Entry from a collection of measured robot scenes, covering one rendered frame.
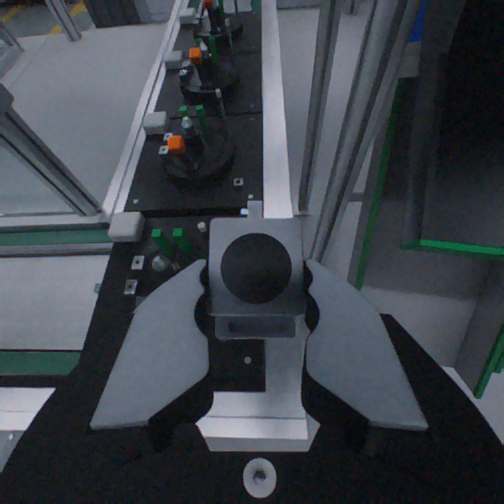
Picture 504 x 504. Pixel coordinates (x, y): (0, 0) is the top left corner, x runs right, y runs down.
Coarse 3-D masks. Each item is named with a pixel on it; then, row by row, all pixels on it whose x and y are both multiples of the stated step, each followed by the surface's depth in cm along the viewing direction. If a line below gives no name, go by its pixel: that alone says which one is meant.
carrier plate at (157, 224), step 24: (216, 216) 43; (240, 216) 43; (144, 240) 42; (120, 264) 40; (120, 288) 38; (96, 312) 37; (120, 312) 37; (96, 336) 35; (216, 360) 33; (240, 360) 32; (264, 360) 33
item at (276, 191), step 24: (192, 0) 90; (264, 0) 83; (168, 24) 80; (264, 24) 75; (168, 48) 73; (264, 48) 69; (264, 72) 63; (144, 96) 63; (264, 96) 59; (264, 120) 55; (264, 144) 52; (120, 168) 52; (264, 168) 49; (120, 192) 50; (264, 192) 46; (288, 192) 45; (168, 216) 51; (192, 216) 50; (264, 216) 44; (288, 216) 43; (288, 360) 33; (288, 384) 32
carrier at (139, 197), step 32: (160, 128) 53; (192, 128) 44; (224, 128) 47; (256, 128) 52; (160, 160) 47; (224, 160) 46; (256, 160) 48; (128, 192) 47; (160, 192) 46; (192, 192) 46; (224, 192) 45; (256, 192) 45
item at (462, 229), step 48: (432, 0) 14; (480, 0) 14; (432, 48) 13; (480, 48) 14; (432, 96) 12; (480, 96) 14; (432, 144) 12; (480, 144) 14; (432, 192) 12; (480, 192) 13; (432, 240) 12; (480, 240) 13
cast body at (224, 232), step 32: (224, 224) 12; (256, 224) 12; (288, 224) 12; (224, 256) 11; (256, 256) 11; (288, 256) 11; (224, 288) 12; (256, 288) 11; (288, 288) 12; (224, 320) 14; (256, 320) 14; (288, 320) 14
